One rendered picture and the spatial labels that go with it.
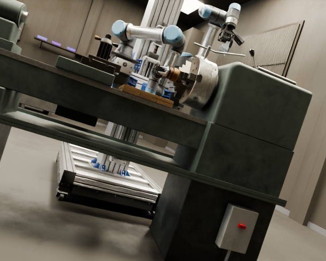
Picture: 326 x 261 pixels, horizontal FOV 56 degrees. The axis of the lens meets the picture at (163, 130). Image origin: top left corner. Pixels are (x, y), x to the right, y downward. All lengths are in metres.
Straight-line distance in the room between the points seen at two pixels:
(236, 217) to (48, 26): 10.29
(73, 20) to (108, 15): 1.23
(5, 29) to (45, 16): 9.67
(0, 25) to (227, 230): 1.69
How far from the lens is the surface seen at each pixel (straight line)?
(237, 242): 1.97
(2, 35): 1.89
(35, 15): 11.56
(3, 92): 1.74
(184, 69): 2.00
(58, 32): 11.46
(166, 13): 2.80
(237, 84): 1.86
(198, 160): 1.80
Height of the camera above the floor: 0.76
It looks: 1 degrees down
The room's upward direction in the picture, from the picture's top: 19 degrees clockwise
